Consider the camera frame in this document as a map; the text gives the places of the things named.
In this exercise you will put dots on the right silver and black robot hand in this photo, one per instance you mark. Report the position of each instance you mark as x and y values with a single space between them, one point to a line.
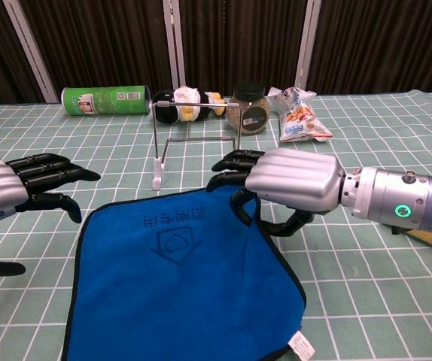
295 180

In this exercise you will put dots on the blue towel black trim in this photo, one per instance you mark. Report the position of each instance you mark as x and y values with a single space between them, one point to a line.
163 301

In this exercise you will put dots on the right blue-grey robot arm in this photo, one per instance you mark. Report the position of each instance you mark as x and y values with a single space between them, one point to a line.
408 195

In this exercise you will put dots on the white plastic snack bag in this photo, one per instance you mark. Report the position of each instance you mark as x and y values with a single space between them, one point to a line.
299 120

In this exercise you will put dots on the glass jar with black lid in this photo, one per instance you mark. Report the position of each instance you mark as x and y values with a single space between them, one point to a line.
253 120

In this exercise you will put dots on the green tiled tablecloth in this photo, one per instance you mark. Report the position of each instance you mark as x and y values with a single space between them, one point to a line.
351 301

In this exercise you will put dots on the green cylindrical chips can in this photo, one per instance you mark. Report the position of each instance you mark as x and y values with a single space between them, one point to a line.
99 101

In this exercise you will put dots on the black and white plush doll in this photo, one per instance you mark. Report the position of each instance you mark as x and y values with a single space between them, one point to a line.
165 113

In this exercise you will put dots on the dark pleated curtain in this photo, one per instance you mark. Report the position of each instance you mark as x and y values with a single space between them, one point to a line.
107 37

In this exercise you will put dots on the white aluminium frame post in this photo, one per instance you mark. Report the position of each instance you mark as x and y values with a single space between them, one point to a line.
31 52
308 45
172 45

